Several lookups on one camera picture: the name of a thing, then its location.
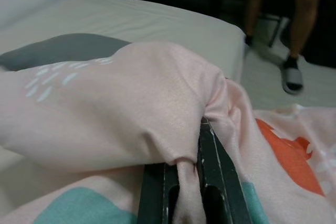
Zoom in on bare standing person leg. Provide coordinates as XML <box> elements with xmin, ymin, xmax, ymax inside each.
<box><xmin>285</xmin><ymin>0</ymin><xmax>320</xmax><ymax>70</ymax></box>
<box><xmin>244</xmin><ymin>0</ymin><xmax>271</xmax><ymax>53</ymax></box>

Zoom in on grey slide sandal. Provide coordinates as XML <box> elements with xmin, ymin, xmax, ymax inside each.
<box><xmin>281</xmin><ymin>61</ymin><xmax>305</xmax><ymax>94</ymax></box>

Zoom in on pink patterned pillow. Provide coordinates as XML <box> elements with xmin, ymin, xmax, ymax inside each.
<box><xmin>0</xmin><ymin>40</ymin><xmax>336</xmax><ymax>224</ymax></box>

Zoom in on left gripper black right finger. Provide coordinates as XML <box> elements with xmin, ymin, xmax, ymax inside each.
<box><xmin>196</xmin><ymin>117</ymin><xmax>254</xmax><ymax>224</ymax></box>

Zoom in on beige mattress bed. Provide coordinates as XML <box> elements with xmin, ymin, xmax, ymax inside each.
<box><xmin>0</xmin><ymin>0</ymin><xmax>246</xmax><ymax>209</ymax></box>

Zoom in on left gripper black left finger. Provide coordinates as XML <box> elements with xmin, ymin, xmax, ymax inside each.
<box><xmin>138</xmin><ymin>161</ymin><xmax>182</xmax><ymax>224</ymax></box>

